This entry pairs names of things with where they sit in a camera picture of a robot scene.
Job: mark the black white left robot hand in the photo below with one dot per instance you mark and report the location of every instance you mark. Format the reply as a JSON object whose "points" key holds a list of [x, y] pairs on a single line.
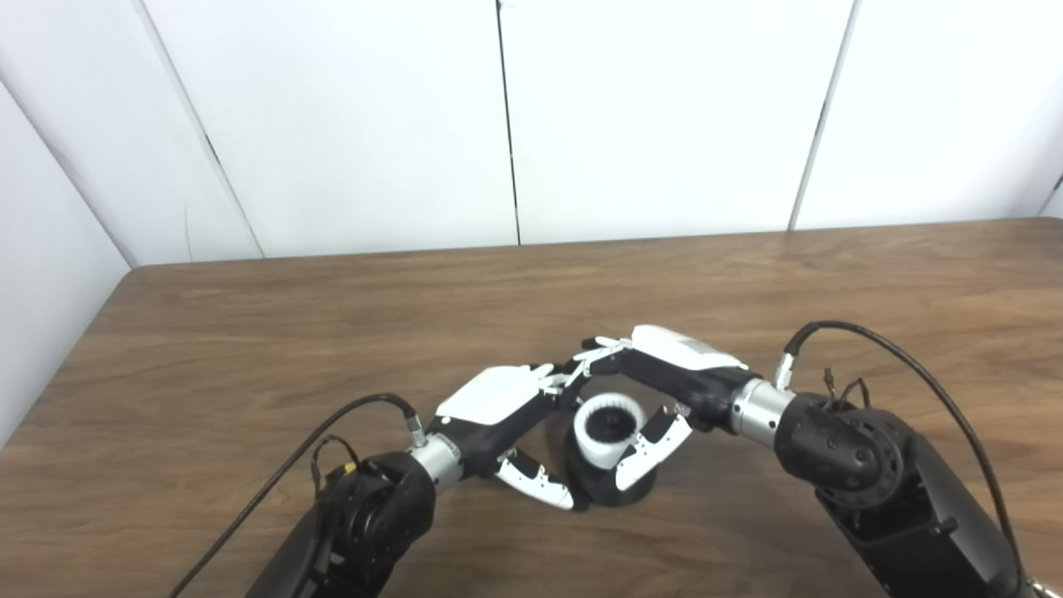
{"points": [[490, 399]]}

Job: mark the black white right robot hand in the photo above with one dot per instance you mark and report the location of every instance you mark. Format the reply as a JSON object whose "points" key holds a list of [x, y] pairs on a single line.
{"points": [[689, 374]]}

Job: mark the round black plastic part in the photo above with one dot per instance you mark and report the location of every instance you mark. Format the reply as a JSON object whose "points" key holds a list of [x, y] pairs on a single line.
{"points": [[598, 490]]}

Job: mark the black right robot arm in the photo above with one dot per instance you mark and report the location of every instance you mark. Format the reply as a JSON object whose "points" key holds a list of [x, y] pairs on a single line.
{"points": [[905, 498]]}

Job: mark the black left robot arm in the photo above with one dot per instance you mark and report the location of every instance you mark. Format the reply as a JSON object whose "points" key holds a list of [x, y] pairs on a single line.
{"points": [[374, 519]]}

